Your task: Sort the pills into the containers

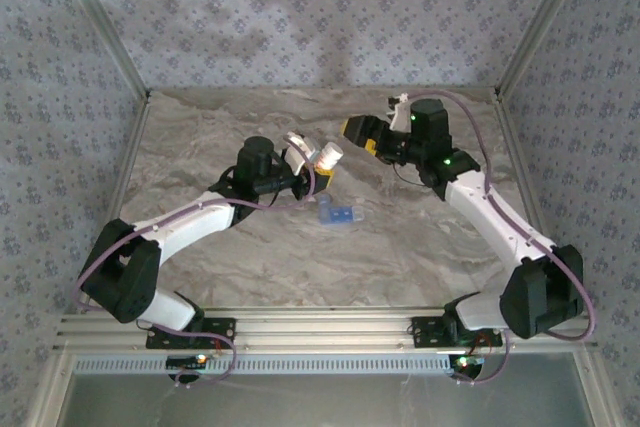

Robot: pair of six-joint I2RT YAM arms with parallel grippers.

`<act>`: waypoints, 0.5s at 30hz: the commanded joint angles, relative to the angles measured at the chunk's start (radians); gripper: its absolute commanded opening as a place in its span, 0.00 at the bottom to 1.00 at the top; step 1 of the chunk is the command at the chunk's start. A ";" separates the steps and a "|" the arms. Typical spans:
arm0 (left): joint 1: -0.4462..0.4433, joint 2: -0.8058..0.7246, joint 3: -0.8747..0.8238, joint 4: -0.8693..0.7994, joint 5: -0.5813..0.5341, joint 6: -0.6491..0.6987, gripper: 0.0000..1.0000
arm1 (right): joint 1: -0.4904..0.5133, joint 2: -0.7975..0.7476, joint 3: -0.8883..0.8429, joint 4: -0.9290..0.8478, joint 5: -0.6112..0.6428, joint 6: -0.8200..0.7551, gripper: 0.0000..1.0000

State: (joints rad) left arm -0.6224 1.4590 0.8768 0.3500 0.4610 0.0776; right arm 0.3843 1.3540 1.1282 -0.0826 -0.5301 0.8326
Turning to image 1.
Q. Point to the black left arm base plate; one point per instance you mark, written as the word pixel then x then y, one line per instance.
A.
pixel 220 329

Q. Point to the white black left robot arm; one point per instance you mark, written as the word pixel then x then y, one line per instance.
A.
pixel 190 227

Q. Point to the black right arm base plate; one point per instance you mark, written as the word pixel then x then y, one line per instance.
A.
pixel 425 329

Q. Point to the aluminium frame post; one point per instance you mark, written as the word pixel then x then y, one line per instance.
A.
pixel 542 22
pixel 105 27

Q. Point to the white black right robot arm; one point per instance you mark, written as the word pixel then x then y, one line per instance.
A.
pixel 500 222

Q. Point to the blue weekly pill organizer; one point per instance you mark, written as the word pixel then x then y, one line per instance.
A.
pixel 337 217

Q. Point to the white vitamin C bottle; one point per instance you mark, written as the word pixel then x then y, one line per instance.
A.
pixel 331 154

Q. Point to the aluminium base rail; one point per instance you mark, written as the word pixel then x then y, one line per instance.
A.
pixel 325 329

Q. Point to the aluminium side rail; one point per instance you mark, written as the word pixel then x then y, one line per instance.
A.
pixel 125 182

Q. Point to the clear pill box compartment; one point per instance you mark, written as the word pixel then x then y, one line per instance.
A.
pixel 358 212

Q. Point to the small circuit board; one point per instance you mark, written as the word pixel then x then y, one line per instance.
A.
pixel 187 360
pixel 467 362

